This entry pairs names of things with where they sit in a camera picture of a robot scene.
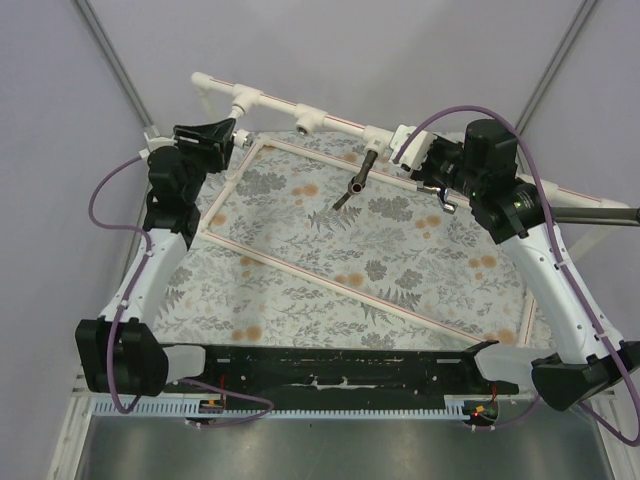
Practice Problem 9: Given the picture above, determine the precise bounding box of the white pipe frame red stripe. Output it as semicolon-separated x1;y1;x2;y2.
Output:
190;72;631;346

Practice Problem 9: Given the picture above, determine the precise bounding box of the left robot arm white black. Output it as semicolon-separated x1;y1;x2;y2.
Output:
75;118;236;397

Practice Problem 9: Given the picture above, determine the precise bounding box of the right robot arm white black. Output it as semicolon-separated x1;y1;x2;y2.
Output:
394;119;639;411

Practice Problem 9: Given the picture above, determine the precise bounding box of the chrome faucet on mat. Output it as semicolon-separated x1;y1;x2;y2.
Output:
417;183;457;215

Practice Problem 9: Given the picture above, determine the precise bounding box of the dark grey lever faucet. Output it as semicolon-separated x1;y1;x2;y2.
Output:
332;150;379;211

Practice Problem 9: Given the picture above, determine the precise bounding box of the floral patterned table mat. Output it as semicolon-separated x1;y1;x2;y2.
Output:
154;133;553;350

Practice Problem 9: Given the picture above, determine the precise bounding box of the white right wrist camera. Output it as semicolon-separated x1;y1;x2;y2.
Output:
389;125;436;171

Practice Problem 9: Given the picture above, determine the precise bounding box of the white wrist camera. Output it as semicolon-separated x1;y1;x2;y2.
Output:
389;125;436;171
139;125;175;160

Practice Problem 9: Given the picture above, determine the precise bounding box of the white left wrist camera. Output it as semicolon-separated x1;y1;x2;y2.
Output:
139;125;175;160

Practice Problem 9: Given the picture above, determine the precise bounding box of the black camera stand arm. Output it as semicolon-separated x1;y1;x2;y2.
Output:
552;207;639;227

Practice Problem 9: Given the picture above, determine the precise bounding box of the white slotted cable duct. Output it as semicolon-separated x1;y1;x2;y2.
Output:
93;397;474;417

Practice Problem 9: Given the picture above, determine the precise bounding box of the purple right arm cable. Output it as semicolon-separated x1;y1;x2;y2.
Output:
392;103;640;446

